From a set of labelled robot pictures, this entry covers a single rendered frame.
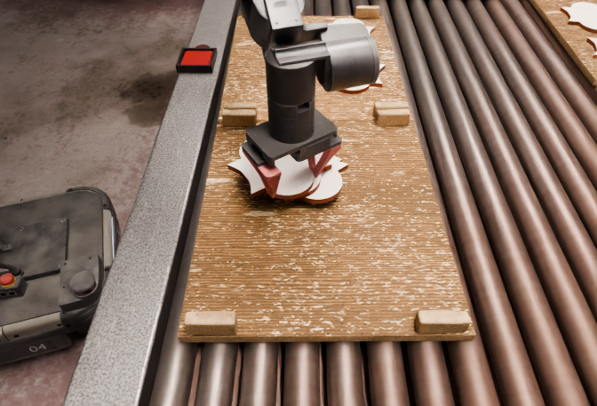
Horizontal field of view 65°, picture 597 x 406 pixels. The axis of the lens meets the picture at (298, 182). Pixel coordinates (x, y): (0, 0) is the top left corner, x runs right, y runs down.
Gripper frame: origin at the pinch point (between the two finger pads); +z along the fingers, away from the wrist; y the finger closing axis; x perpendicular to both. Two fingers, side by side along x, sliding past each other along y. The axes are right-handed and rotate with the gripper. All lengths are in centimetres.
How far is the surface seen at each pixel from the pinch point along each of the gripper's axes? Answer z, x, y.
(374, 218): 5.2, -8.4, 8.4
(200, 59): 5.5, 46.4, 6.8
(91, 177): 98, 136, -19
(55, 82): 97, 223, -13
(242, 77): 4.9, 34.5, 10.4
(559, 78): 8, 1, 67
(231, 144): 5.0, 17.5, -1.0
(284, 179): 0.1, 1.0, -0.7
